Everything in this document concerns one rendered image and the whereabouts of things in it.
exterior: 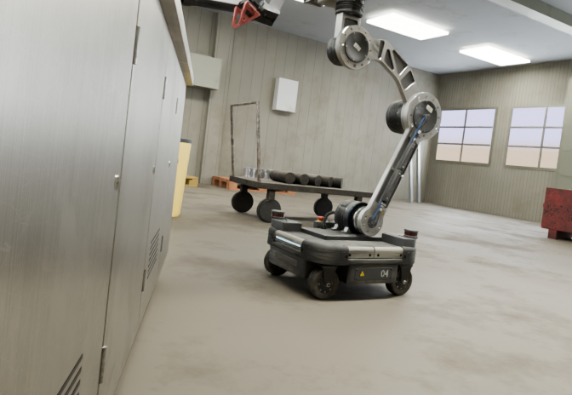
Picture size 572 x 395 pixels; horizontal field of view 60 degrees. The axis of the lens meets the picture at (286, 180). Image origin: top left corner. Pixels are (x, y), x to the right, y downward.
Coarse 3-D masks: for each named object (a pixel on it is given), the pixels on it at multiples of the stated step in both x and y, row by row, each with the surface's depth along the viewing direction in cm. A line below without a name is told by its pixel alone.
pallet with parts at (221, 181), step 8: (248, 168) 878; (216, 176) 856; (248, 176) 877; (256, 176) 889; (264, 176) 894; (216, 184) 865; (224, 184) 833; (232, 184) 801; (280, 192) 844; (288, 192) 851
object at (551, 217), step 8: (552, 192) 620; (560, 192) 613; (568, 192) 607; (552, 200) 619; (560, 200) 613; (568, 200) 607; (544, 208) 626; (552, 208) 618; (560, 208) 612; (568, 208) 606; (544, 216) 625; (552, 216) 618; (560, 216) 612; (568, 216) 606; (544, 224) 625; (552, 224) 618; (560, 224) 611; (568, 224) 605; (552, 232) 618; (560, 232) 627; (568, 232) 649
